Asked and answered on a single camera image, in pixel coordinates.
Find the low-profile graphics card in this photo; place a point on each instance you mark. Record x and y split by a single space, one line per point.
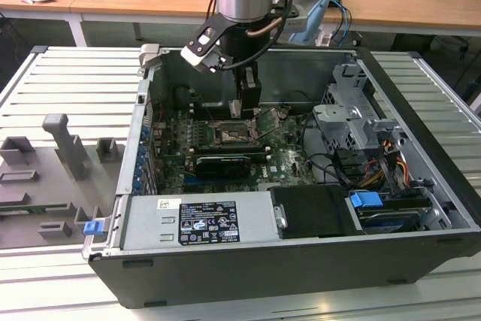
221 167

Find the CPU socket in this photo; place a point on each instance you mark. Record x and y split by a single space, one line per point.
236 127

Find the black open PC case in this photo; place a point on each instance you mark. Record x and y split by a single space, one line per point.
263 279

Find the white-latched RAM slot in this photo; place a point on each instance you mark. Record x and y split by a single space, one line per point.
210 104
210 111
229 149
269 156

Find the black plastic shroud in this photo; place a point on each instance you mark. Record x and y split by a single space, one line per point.
312 212

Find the silver finned heatsink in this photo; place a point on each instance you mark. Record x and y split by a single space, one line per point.
292 156

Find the blue card retention clip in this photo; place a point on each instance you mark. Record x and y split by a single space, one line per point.
139 173
137 185
142 155
146 132

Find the hard disk in blue carrier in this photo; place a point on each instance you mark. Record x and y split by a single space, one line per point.
365 200

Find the grey parts rack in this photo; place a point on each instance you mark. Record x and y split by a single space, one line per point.
37 189

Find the green motherboard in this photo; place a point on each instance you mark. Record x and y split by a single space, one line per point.
280 176

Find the round coin battery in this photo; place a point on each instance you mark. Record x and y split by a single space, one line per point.
286 111

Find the green RAM stick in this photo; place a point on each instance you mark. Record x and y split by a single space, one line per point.
22 209

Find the silver-topped CPU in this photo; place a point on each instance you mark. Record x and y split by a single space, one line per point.
235 108

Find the silver metal disk cage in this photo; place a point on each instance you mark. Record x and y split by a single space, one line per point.
338 125

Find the blue case latch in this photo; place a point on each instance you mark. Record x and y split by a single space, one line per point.
93 228

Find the blue expansion slot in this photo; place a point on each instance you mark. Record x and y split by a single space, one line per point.
199 185

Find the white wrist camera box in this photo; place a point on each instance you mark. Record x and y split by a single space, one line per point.
195 58

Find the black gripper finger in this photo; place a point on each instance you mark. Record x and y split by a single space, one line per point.
251 91

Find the silver power supply unit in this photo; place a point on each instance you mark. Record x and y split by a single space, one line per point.
150 223

